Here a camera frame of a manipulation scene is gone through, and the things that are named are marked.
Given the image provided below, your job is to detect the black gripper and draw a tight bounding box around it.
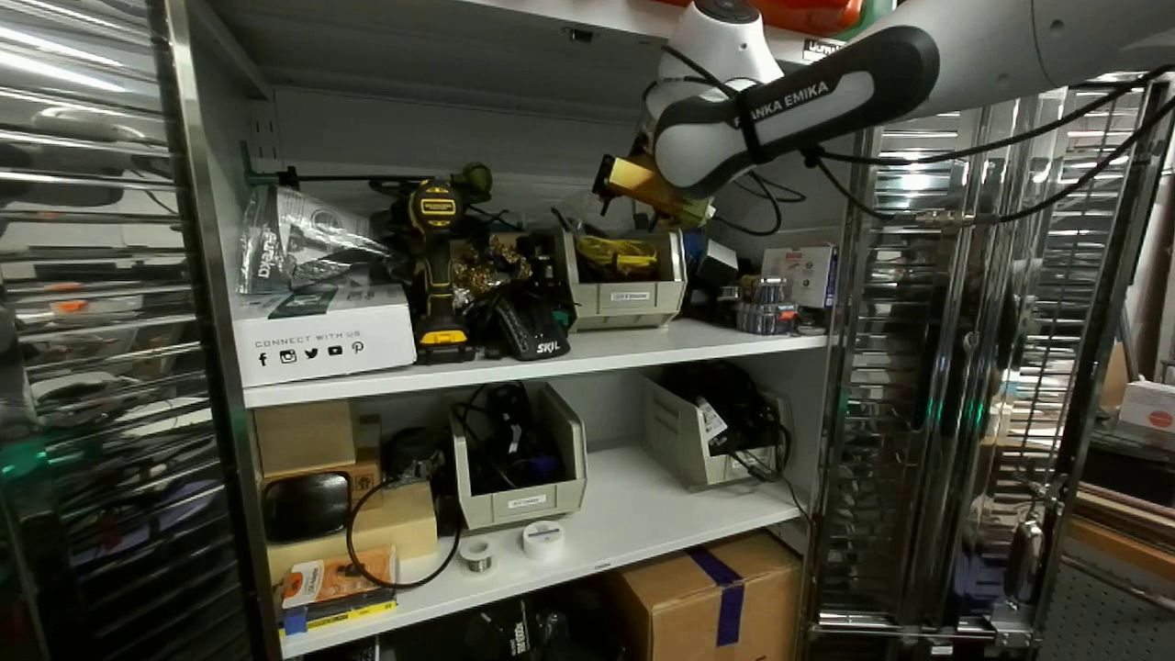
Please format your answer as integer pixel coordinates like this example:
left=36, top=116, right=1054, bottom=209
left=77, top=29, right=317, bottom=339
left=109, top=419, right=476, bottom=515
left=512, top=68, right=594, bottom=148
left=654, top=181, right=717, bottom=234

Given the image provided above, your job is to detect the yellow cable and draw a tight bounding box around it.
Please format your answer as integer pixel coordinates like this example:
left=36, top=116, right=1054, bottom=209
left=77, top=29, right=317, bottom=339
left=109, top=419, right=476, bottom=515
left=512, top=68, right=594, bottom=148
left=575, top=230, right=673, bottom=278

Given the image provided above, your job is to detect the grey tool box bin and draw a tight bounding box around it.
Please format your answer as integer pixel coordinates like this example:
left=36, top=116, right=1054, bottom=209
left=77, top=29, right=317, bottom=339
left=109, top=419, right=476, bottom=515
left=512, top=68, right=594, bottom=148
left=553, top=221, right=689, bottom=333

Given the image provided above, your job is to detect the small white box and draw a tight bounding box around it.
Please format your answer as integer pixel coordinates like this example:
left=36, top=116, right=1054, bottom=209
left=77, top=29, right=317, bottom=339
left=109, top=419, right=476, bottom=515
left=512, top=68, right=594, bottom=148
left=756, top=240, right=846, bottom=311

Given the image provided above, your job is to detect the long black rod tool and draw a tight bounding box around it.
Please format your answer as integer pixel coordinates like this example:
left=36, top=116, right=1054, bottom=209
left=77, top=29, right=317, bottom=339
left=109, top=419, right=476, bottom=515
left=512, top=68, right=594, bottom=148
left=240, top=160, right=422, bottom=195

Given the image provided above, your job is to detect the white box with icons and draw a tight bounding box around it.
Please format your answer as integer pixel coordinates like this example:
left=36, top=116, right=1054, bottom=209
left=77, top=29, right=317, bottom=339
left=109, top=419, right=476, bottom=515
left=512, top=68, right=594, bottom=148
left=228, top=278, right=422, bottom=390

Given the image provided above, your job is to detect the cardboard box with blue tape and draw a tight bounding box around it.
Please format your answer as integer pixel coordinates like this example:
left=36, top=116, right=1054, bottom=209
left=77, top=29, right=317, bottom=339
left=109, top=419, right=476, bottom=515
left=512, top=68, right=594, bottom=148
left=610, top=530, right=813, bottom=661

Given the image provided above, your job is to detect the flat tan cardboard box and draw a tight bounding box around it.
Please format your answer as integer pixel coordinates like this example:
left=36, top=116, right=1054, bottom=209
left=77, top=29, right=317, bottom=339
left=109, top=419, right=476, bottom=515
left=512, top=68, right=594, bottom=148
left=263, top=456, right=444, bottom=579

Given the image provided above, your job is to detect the small plain cardboard box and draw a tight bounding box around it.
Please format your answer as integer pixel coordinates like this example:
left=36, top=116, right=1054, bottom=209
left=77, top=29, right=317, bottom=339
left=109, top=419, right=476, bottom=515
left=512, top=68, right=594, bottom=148
left=250, top=395, right=365, bottom=482

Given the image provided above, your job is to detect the white red box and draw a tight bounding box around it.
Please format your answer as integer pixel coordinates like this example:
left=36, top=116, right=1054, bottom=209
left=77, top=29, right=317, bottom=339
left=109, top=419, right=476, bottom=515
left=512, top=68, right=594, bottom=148
left=1118, top=376, right=1175, bottom=442

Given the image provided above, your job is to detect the pack of batteries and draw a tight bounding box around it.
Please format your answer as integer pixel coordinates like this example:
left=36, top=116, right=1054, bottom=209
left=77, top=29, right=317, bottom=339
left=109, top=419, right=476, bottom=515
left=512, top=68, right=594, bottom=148
left=736, top=272, right=799, bottom=339

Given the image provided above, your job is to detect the black battery charger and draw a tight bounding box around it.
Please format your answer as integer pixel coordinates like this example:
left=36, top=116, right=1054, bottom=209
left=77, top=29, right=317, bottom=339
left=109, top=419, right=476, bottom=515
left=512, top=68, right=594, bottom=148
left=488, top=230, right=580, bottom=362

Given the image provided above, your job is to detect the olive round object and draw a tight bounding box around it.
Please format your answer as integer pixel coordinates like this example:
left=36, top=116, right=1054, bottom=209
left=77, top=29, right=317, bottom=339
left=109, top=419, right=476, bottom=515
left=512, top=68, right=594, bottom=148
left=452, top=160, right=499, bottom=209

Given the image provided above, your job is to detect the orange plastic item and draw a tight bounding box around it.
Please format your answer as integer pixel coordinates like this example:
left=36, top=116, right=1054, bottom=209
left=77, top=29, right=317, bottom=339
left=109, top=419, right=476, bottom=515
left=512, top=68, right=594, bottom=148
left=665, top=0, right=875, bottom=42

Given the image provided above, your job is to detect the grey storage bin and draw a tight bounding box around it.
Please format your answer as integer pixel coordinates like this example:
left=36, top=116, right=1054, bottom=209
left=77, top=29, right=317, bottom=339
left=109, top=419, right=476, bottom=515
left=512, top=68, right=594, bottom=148
left=444, top=379, right=591, bottom=537
left=638, top=362, right=792, bottom=491

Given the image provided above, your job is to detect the white shelf unit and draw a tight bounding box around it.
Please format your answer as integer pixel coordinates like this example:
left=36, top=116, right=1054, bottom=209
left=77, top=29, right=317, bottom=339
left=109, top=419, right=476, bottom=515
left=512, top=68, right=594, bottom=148
left=170, top=0, right=851, bottom=661

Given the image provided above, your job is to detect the white tape roll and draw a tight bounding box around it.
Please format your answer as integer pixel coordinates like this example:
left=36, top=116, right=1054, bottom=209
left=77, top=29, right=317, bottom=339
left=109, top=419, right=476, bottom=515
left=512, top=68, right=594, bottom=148
left=514, top=518, right=570, bottom=562

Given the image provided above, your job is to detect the black round item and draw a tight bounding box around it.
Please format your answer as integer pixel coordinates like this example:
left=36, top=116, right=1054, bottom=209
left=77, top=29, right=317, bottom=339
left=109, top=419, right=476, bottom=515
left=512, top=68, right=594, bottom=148
left=373, top=422, right=452, bottom=486

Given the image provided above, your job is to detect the clear plastic bag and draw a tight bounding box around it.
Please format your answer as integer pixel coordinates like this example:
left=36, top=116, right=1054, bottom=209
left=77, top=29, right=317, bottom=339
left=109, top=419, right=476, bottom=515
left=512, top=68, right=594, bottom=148
left=234, top=181, right=397, bottom=311

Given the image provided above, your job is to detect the grey tape roll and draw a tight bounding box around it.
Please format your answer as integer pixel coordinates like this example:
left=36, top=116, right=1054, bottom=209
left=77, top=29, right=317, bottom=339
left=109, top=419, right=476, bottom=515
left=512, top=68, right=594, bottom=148
left=454, top=531, right=499, bottom=576

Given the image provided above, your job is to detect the black equipment pile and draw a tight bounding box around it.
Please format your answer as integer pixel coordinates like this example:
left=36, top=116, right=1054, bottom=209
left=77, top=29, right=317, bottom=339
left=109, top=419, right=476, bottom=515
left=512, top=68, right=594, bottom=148
left=365, top=576, right=618, bottom=661

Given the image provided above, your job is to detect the black zip case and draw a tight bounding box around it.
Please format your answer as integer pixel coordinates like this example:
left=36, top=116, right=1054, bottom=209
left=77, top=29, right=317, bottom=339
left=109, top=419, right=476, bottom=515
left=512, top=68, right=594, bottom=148
left=261, top=469, right=357, bottom=548

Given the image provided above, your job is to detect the orange book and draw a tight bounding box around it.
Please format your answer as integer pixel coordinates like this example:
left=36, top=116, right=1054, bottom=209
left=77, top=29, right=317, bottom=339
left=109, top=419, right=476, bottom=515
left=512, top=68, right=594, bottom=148
left=272, top=543, right=406, bottom=628

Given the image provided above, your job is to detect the black robot cable hose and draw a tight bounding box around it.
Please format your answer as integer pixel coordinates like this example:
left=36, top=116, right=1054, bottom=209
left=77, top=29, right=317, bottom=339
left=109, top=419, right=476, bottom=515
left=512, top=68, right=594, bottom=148
left=730, top=67, right=1175, bottom=240

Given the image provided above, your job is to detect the yellow black cordless drill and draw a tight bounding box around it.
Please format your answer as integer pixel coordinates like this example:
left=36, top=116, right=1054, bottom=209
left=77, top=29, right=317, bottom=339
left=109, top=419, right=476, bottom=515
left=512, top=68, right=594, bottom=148
left=397, top=176, right=482, bottom=367

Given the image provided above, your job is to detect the chrome wire rack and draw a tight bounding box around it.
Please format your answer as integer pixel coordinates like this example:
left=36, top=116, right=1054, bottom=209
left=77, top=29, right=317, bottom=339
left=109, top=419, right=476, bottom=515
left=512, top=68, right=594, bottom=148
left=0, top=0, right=278, bottom=661
left=805, top=81, right=1175, bottom=655

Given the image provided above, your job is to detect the thin black cable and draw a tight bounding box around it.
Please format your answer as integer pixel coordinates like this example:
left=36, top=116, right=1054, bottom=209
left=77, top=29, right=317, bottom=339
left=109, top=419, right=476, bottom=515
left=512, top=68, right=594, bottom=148
left=340, top=466, right=463, bottom=596

